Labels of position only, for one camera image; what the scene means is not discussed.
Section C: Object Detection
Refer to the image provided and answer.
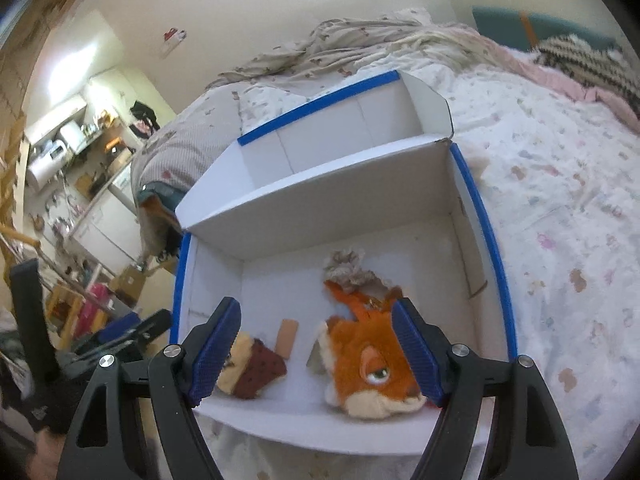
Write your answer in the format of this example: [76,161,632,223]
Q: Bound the blue and white cardboard box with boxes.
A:
[169,70,518,456]

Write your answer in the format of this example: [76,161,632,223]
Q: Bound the grey knit blanket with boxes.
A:
[131,87,241,201]

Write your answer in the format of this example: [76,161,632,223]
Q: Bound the dark hanging clothes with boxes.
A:
[130,101,162,137]

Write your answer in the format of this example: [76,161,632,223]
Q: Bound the teal pillow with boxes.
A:
[472,5,616,53]

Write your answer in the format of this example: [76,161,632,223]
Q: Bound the white kitchen cabinet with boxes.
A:
[70,195,140,267]

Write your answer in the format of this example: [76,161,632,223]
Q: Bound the teal cloth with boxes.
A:
[140,184,187,212]

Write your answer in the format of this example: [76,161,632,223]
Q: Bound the white printed blanket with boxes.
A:
[200,60,640,480]

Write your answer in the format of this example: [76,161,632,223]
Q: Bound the pink cloth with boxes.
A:
[480,42,640,133]

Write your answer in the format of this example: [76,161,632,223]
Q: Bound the orange fox plush toy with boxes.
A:
[307,247,428,420]

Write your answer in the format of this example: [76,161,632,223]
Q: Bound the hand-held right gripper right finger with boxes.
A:
[391,297,581,480]

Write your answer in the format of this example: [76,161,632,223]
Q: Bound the small tan plush piece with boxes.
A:
[274,319,299,359]

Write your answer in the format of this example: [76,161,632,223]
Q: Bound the white kitchen appliance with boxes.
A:
[27,139,69,189]

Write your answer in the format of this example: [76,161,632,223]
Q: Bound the striped knit cloth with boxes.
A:
[537,34,640,106]

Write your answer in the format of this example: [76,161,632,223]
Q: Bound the yellow bear plush toy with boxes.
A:
[215,332,288,401]

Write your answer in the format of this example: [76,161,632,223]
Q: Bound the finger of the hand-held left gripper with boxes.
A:
[75,311,142,356]
[90,308,174,361]

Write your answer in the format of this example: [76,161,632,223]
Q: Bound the crumpled floral duvet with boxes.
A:
[207,7,531,93]

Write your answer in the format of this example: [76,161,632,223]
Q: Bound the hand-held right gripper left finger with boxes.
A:
[57,296,243,480]

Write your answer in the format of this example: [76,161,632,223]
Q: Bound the brown cardboard box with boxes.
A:
[117,265,151,297]

